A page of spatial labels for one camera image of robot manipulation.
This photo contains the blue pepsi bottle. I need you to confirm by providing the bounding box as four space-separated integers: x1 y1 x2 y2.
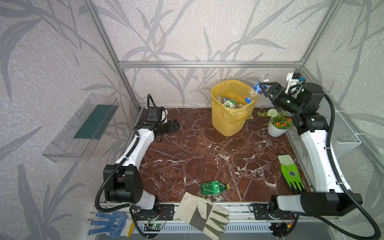
216 96 228 105
245 74 271 104

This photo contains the square lime label bottle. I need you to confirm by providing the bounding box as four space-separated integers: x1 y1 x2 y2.
223 99 238 109

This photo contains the green sprite bottle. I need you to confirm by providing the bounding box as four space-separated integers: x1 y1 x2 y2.
201 181 230 196

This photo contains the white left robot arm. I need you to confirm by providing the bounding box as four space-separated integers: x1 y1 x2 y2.
95 107 180 215

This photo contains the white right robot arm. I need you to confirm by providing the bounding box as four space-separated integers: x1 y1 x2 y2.
259 82 382 240

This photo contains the right arm base wiring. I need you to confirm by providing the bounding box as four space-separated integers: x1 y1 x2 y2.
269 220 296 239

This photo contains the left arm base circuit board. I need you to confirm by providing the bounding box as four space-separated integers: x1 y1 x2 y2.
144 222 166 233

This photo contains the yellow ribbed waste bin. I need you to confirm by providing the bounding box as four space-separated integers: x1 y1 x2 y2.
211 80 260 137

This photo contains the potted artificial flower plant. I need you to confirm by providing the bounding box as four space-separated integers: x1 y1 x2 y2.
257 109 293 137

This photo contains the dark green shelf mat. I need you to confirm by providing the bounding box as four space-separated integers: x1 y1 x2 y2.
74 105 118 140

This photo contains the green rubber garden glove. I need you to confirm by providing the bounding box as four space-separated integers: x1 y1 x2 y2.
278 155 306 195

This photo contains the blue dotted knit glove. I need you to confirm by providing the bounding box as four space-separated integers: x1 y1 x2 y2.
88 211 135 239

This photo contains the beige leather work glove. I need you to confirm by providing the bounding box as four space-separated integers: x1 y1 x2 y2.
174 192 230 240

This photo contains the white wire mesh basket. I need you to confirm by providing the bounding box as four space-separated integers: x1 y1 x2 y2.
318 95 362 159

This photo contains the clear plastic wall shelf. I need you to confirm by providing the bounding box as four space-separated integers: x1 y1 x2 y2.
42 94 120 163

